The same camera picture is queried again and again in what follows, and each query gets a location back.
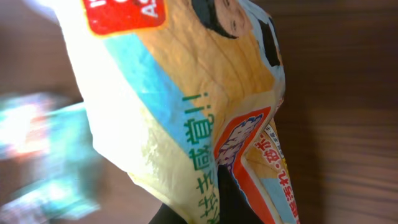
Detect yellow snack bag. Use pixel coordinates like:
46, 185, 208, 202
52, 0, 299, 223

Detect orange tissue pack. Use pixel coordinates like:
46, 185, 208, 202
1, 93, 57, 160

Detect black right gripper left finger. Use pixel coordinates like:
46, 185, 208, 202
149, 203, 187, 224

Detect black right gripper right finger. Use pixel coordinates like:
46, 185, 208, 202
218, 165, 264, 224

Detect teal packet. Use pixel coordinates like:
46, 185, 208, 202
1, 103, 101, 223

